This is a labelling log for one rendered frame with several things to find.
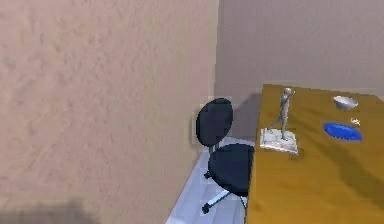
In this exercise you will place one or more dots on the blue plate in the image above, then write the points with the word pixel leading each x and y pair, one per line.
pixel 343 131

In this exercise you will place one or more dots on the black swivel office chair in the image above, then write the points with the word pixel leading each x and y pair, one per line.
pixel 230 166

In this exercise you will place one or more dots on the yellow-brown wooden table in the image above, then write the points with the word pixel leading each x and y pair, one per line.
pixel 316 180

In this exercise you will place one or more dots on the grey figure statue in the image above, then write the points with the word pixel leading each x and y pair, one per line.
pixel 282 130

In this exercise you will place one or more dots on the small white object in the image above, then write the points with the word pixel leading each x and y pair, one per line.
pixel 355 121

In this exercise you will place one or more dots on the white bowl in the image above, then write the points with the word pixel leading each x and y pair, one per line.
pixel 345 102

